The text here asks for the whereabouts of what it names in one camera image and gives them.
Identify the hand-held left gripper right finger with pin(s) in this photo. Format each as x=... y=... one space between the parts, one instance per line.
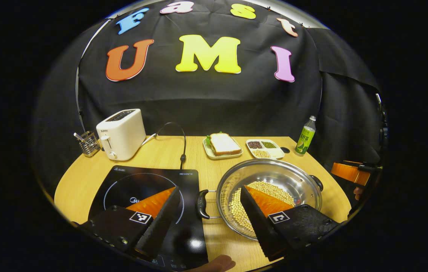
x=261 y=224

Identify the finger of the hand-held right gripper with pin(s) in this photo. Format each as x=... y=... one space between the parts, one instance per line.
x=350 y=173

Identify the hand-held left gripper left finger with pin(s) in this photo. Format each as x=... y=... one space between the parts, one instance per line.
x=157 y=226

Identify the black induction cooktop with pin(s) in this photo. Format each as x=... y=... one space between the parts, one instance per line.
x=138 y=181

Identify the stainless steel pot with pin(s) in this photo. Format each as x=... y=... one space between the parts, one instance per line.
x=286 y=175

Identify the pile of soybeans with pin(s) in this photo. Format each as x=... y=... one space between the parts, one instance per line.
x=274 y=190

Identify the green drink bottle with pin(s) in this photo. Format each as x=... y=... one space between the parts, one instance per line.
x=305 y=138

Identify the white divided bean tray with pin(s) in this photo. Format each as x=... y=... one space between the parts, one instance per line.
x=265 y=149

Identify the sandwich with lettuce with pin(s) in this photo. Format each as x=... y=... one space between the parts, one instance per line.
x=223 y=144

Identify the white rectangular plate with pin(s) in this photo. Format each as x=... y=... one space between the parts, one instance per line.
x=208 y=151

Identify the white toaster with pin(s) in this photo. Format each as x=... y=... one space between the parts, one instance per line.
x=121 y=134

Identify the black backdrop cloth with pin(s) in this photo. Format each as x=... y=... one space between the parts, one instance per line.
x=206 y=102

